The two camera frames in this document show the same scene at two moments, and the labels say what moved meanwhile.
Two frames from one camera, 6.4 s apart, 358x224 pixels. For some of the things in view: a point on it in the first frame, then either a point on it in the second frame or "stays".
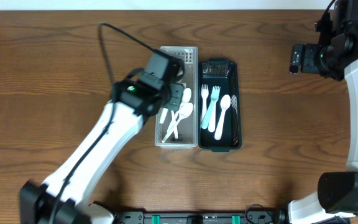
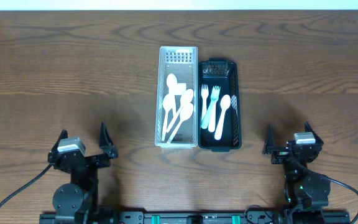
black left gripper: (175, 95) -> (89, 158)
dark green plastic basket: (219, 114) stays
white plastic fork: (204, 91) stays
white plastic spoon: (225, 102) stays
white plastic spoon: (186, 98) stays
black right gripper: (304, 58) -> (288, 152)
